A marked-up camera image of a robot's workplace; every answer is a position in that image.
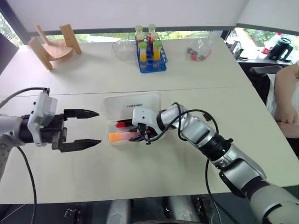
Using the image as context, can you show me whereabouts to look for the green-capped orange liquid tube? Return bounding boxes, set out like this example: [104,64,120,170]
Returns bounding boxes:
[152,40,163,61]
[139,41,148,63]

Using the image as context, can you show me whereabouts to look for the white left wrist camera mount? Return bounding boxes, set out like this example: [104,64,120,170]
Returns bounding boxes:
[27,91,58,147]

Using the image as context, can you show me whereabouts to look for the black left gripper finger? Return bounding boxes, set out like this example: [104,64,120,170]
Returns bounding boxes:
[64,108,100,121]
[59,139,102,154]

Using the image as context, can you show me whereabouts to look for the grey left wrist cable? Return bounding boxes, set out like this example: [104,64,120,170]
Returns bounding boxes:
[0,87,50,109]

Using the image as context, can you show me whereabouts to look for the person's white shirt torso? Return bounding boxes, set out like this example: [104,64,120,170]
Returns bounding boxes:
[265,74,281,116]

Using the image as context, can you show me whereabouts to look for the clear plastic pencil case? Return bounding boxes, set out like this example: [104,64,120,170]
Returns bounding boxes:
[103,91,162,147]

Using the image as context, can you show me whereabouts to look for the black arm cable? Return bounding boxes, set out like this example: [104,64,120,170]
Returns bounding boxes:
[15,145,37,224]
[139,102,242,224]

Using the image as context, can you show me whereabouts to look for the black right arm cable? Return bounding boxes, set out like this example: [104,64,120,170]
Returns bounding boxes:
[139,102,242,224]

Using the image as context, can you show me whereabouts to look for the blue test tube rack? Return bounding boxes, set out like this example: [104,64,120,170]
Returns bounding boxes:
[135,35,169,74]

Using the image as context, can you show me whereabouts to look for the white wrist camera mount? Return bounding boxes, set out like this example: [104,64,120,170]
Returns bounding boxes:
[27,91,58,147]
[131,107,162,136]

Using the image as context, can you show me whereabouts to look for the black metal bracket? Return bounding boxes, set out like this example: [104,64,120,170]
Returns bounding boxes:
[64,207,82,224]

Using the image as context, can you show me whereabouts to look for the black kettle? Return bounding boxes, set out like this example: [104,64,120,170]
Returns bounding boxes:
[267,37,294,62]

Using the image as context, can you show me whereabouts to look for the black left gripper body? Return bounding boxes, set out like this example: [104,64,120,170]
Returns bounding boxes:
[39,113,68,153]

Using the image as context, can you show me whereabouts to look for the clear glass bowl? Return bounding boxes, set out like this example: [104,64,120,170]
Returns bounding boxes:
[112,39,137,62]

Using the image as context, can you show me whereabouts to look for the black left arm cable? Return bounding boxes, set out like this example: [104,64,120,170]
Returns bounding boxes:
[15,145,37,224]

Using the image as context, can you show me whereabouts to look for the grey rounded shape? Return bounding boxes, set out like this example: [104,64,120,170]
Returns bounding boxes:
[167,195,197,224]
[108,198,132,224]

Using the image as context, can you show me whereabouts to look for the wooden curved stand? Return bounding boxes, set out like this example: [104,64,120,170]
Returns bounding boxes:
[28,22,83,71]

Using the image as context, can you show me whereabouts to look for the clear plastic bag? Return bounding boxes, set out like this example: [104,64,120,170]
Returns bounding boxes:
[185,34,214,63]

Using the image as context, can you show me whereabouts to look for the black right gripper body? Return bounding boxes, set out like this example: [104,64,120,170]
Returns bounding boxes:
[137,123,157,141]

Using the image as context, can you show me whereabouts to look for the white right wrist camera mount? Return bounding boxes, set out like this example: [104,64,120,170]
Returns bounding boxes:
[131,107,162,136]

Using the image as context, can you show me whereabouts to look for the orange-capped pink marker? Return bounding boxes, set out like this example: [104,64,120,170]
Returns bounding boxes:
[108,131,141,142]

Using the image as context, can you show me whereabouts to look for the black office chair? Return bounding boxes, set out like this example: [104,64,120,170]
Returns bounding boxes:
[248,65,284,105]

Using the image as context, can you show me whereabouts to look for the red marker with black body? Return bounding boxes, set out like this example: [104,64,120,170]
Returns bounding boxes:
[115,119,134,129]

